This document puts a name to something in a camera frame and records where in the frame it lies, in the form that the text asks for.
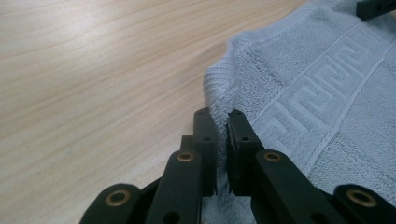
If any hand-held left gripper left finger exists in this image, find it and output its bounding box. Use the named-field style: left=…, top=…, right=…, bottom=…
left=180, top=107, right=219, bottom=198

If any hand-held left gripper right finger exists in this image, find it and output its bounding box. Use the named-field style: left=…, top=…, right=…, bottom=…
left=226, top=108, right=266, bottom=198

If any light blue towel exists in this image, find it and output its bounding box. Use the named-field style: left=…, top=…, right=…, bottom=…
left=200, top=0, right=396, bottom=224

